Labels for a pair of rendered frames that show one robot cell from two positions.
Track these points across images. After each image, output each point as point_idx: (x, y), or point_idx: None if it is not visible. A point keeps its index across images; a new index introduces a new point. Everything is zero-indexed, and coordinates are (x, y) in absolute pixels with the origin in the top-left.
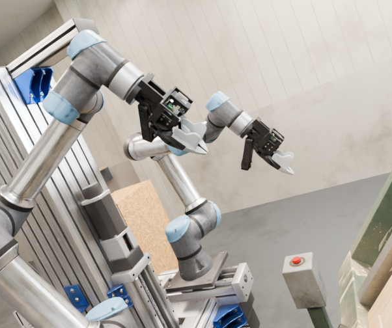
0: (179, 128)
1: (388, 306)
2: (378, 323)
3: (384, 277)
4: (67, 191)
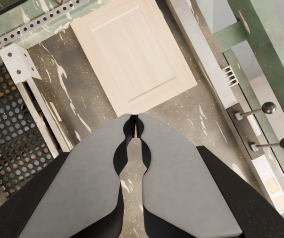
0: (163, 231)
1: (141, 20)
2: (132, 5)
3: (171, 8)
4: None
